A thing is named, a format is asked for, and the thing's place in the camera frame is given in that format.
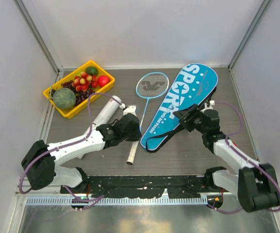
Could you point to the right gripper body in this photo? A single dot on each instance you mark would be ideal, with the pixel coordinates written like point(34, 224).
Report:
point(195, 120)

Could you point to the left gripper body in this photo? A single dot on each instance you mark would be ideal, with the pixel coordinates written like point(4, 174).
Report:
point(133, 136)

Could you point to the white shuttlecock tube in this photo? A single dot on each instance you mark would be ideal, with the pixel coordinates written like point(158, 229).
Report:
point(105, 114)

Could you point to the blue racket bag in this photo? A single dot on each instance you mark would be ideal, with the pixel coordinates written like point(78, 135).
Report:
point(193, 85)

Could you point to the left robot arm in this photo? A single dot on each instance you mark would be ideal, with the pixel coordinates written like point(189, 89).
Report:
point(43, 163)

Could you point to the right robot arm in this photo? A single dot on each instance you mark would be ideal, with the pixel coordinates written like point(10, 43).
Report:
point(254, 184)

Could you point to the red apple in bin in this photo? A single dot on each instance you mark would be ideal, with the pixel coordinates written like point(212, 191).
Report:
point(103, 80)

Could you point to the dark purple grapes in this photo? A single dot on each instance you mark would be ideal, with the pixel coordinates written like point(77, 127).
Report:
point(82, 92)

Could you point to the red cherry bunch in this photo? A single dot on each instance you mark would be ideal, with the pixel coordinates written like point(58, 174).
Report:
point(85, 81)

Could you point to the green lime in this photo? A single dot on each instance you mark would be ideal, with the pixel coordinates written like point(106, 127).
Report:
point(91, 70)

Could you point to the green melon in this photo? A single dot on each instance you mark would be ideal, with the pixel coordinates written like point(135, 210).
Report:
point(64, 98)

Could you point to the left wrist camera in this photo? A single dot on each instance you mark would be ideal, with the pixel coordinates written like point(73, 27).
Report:
point(130, 109)

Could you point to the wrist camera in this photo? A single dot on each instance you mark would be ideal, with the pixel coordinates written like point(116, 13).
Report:
point(209, 104)
point(130, 109)

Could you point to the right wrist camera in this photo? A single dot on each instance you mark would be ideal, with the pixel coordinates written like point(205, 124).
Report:
point(209, 104)

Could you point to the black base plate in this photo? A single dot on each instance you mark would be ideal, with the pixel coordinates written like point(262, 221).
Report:
point(145, 187)

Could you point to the white cable duct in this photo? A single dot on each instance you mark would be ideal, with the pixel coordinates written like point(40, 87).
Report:
point(68, 200)

